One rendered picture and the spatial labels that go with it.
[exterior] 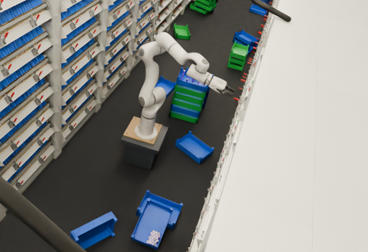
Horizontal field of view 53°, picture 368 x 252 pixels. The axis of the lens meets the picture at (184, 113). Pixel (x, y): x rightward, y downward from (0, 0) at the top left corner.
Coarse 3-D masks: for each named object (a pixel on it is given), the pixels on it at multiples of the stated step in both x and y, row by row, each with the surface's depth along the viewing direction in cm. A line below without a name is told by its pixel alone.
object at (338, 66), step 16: (320, 0) 199; (336, 0) 205; (352, 0) 211; (320, 16) 179; (336, 16) 184; (352, 16) 188; (320, 32) 163; (336, 32) 167; (352, 32) 171; (320, 48) 150; (336, 48) 153; (352, 48) 156; (320, 64) 138; (336, 64) 141; (352, 64) 144; (320, 80) 129; (336, 80) 131; (352, 80) 134
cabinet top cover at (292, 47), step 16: (288, 0) 189; (304, 0) 194; (304, 16) 175; (272, 32) 153; (288, 32) 156; (304, 32) 159; (272, 48) 141; (288, 48) 144; (304, 48) 147; (272, 64) 131; (288, 64) 133; (304, 64) 136; (304, 80) 127
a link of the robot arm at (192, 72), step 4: (192, 64) 241; (188, 68) 241; (192, 68) 239; (196, 68) 238; (188, 72) 240; (192, 72) 239; (196, 72) 238; (200, 72) 237; (208, 72) 242; (192, 76) 241; (196, 76) 240; (200, 76) 239; (204, 76) 239; (196, 80) 243; (200, 80) 240; (204, 80) 240
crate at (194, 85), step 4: (180, 72) 367; (180, 76) 366; (184, 76) 367; (176, 80) 352; (180, 80) 351; (184, 80) 362; (188, 80) 363; (180, 84) 354; (184, 84) 353; (188, 84) 352; (192, 84) 351; (196, 84) 350; (200, 84) 361; (192, 88) 354; (196, 88) 353; (200, 88) 352; (204, 88) 351
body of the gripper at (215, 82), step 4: (212, 76) 243; (212, 80) 240; (216, 80) 242; (220, 80) 243; (208, 84) 241; (212, 84) 239; (216, 84) 238; (220, 84) 240; (224, 84) 242; (212, 88) 240; (220, 88) 238; (224, 88) 239
